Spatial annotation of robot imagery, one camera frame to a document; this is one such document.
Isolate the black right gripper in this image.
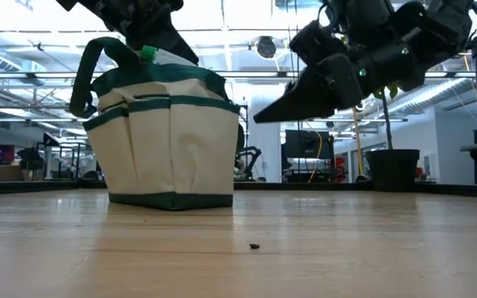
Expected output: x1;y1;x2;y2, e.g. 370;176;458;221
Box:
253;38;429;125

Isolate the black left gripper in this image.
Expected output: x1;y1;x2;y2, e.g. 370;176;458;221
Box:
78;0;201;67

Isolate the green transparent spray bottle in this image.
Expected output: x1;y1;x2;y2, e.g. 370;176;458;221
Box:
139;45;199;68

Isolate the cream canvas bag green trim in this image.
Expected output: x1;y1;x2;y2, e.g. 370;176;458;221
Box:
69;36;242;212

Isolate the black monitor on cart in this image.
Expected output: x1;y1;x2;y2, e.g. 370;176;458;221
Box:
284;129;335;184

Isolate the potted plant in black pot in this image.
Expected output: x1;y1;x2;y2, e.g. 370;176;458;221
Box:
364;81;422;193

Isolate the yellow hanging cable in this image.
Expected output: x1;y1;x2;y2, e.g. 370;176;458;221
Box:
306;131;325;185

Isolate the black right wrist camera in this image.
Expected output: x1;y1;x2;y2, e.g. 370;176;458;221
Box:
289;19;348;68

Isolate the yellow hanging hose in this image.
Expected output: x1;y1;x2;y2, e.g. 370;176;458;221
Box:
351;106;365;180

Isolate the black ceiling cable reel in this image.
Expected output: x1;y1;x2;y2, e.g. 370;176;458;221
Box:
255;35;278;60

